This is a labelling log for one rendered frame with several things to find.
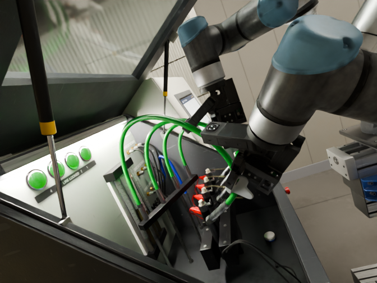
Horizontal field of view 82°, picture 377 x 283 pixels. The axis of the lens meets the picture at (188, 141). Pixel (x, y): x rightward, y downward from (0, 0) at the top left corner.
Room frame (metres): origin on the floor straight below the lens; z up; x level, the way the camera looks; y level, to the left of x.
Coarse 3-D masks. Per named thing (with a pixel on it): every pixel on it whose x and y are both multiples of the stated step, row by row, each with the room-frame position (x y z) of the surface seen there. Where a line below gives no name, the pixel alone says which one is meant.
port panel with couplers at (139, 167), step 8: (128, 136) 0.95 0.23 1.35; (128, 144) 0.92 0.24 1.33; (136, 144) 0.97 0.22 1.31; (128, 152) 0.88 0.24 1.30; (136, 152) 0.95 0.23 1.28; (136, 160) 0.92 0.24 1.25; (144, 160) 0.99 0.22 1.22; (136, 168) 0.89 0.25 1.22; (144, 168) 0.92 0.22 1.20; (136, 176) 0.87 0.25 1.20; (144, 176) 0.92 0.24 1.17; (144, 184) 0.90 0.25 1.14; (152, 184) 0.96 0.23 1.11; (144, 192) 0.87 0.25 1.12; (152, 192) 0.87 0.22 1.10; (152, 200) 0.90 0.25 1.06
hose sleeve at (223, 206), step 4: (224, 200) 0.48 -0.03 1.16; (220, 204) 0.48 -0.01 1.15; (224, 204) 0.47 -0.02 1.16; (216, 208) 0.50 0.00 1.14; (220, 208) 0.48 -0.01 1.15; (224, 208) 0.47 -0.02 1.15; (212, 212) 0.51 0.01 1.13; (216, 212) 0.49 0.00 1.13; (220, 212) 0.48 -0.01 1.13; (212, 216) 0.50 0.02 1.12; (216, 216) 0.49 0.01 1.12; (212, 220) 0.50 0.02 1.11
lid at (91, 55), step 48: (0, 0) 0.31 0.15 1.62; (48, 0) 0.39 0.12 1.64; (96, 0) 0.48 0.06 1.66; (144, 0) 0.63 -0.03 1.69; (192, 0) 0.88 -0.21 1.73; (0, 48) 0.34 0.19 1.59; (48, 48) 0.45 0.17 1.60; (96, 48) 0.58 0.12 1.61; (144, 48) 0.83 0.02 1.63; (0, 96) 0.39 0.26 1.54; (96, 96) 0.70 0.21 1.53; (0, 144) 0.46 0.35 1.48
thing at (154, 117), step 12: (132, 120) 0.58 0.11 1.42; (144, 120) 0.56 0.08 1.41; (168, 120) 0.51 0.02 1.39; (180, 120) 0.49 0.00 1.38; (192, 132) 0.48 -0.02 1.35; (120, 144) 0.63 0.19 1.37; (120, 156) 0.65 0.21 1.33; (228, 156) 0.44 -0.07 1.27; (132, 192) 0.66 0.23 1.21; (228, 204) 0.47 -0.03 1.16
